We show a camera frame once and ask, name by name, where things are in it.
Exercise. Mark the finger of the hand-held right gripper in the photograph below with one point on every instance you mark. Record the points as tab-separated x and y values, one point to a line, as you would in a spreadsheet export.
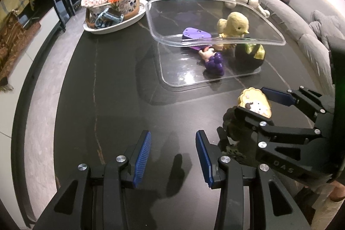
277	97
283	135

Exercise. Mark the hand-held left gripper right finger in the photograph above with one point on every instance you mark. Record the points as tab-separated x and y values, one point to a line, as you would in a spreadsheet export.
204	157

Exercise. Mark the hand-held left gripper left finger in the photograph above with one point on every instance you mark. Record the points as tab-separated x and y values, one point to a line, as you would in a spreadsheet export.
141	157

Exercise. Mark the black toy car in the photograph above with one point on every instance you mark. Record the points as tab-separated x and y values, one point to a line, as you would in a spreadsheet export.
233	135

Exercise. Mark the black and green ball toy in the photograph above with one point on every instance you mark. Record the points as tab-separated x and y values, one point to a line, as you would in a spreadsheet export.
245	57

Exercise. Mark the purple grape toy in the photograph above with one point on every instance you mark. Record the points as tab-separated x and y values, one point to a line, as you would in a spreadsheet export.
215	64

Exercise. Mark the yellow chick toy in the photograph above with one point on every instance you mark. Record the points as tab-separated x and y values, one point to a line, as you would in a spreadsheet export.
234	24

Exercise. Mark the clear plastic container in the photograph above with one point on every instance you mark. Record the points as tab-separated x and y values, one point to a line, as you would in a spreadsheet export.
167	65

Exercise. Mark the black marble desktop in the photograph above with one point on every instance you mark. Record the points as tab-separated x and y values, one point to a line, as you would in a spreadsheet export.
107	98

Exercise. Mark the person's right hand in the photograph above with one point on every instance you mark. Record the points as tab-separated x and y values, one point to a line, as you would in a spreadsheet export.
338	192

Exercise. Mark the striped star pillow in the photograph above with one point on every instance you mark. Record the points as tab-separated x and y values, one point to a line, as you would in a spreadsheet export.
323	26

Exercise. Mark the grey sofa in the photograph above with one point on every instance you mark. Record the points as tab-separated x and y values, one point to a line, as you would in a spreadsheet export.
299	14

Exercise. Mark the blue packet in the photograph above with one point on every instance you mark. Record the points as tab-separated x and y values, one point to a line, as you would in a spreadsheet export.
107	18

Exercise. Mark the brown patterned cloth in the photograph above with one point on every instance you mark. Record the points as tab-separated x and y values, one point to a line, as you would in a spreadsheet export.
13	49

